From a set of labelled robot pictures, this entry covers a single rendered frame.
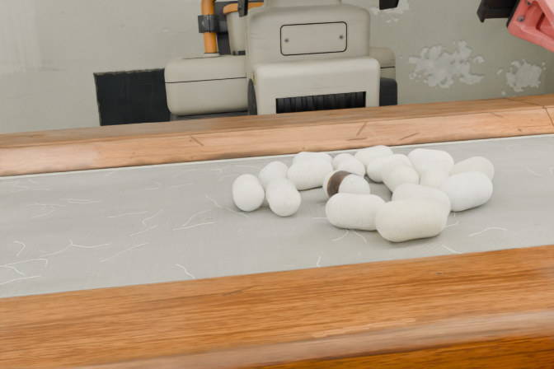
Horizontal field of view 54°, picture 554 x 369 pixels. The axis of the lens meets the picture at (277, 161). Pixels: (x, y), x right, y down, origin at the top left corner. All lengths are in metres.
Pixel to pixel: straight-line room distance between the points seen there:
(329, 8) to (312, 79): 0.14
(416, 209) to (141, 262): 0.14
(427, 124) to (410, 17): 2.05
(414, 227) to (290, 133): 0.26
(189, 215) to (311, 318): 0.20
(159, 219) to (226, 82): 0.88
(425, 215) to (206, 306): 0.14
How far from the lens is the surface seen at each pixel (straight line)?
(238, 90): 1.22
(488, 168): 0.38
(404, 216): 0.28
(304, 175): 0.38
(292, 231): 0.31
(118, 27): 2.37
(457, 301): 0.18
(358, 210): 0.30
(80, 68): 2.39
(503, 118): 0.58
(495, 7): 0.66
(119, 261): 0.29
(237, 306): 0.18
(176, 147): 0.51
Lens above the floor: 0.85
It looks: 13 degrees down
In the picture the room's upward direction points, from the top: 3 degrees counter-clockwise
